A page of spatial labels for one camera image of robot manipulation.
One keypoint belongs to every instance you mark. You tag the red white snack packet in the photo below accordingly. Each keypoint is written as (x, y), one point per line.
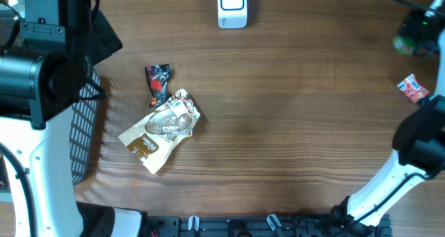
(412, 89)

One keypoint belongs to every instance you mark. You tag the dried mushroom snack bag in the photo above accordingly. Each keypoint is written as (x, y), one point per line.
(153, 138)

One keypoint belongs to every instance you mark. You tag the black red packaged item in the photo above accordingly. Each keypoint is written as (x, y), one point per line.
(157, 79)

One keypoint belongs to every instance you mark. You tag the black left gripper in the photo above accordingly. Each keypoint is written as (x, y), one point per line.
(104, 41)

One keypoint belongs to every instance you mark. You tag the green lid jar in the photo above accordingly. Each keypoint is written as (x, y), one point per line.
(404, 45)

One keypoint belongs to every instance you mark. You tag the white barcode scanner box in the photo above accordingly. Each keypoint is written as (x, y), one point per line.
(232, 14)

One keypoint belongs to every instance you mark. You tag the grey plastic basket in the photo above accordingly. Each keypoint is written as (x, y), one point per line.
(81, 135)

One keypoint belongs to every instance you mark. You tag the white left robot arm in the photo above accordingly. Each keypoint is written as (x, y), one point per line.
(47, 68)

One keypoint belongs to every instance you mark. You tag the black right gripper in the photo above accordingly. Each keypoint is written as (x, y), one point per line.
(407, 27)

